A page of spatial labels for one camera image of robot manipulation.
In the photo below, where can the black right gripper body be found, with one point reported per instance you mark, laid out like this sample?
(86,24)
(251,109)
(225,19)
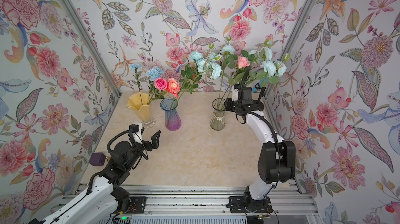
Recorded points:
(246,91)

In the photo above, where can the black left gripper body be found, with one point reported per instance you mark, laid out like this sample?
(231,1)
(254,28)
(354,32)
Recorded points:
(145,144)

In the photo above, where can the clear glass vase with twine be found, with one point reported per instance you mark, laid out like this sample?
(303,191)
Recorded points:
(217,122)

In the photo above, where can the light blue rose spray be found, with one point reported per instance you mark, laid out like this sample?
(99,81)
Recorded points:
(262,64)

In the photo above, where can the light blue peony spray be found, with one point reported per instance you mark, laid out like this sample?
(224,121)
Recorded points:
(212,66)

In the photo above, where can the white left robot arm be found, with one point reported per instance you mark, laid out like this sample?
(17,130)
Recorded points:
(104,194)

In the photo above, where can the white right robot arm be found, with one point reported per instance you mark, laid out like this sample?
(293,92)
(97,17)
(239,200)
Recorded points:
(276,163)

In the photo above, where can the purple blue glass vase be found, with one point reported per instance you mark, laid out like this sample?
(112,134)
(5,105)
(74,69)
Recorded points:
(172,118)

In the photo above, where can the yellow fluted glass vase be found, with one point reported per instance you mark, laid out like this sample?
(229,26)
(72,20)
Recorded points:
(139,104)

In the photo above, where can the blue microphone on black stand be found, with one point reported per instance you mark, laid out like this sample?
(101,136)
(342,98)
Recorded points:
(260,87)

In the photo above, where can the small purple box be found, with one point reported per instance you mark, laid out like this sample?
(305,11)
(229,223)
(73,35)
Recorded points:
(97,159)

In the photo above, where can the light pink rose stem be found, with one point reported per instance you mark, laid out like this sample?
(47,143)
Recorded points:
(235,71)

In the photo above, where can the coral red rose stem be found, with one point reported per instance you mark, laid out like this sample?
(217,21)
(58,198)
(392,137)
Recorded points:
(173,87)

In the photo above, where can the magenta pink rose stem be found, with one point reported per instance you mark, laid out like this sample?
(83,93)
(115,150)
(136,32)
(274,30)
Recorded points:
(160,84)

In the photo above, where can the blue carnation stem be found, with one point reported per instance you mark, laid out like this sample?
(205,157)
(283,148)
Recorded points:
(147,80)

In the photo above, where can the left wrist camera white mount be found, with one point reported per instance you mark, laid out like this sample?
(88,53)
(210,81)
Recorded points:
(135,135)

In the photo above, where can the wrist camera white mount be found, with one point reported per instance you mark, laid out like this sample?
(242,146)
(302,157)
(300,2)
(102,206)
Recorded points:
(135,135)
(235,94)

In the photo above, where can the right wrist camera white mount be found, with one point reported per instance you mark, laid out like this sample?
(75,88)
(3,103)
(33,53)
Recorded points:
(235,94)

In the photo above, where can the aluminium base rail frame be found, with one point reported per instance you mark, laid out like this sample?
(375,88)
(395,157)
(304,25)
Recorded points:
(289,204)

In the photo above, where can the aluminium corner frame post right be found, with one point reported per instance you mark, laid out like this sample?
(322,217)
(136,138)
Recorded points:
(297,28)

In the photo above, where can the aluminium corner frame post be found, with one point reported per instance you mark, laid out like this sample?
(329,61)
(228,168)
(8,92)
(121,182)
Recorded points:
(297,28)
(89,43)

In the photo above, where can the aluminium corner frame post left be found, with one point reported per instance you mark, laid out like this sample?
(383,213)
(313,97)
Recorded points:
(89,43)

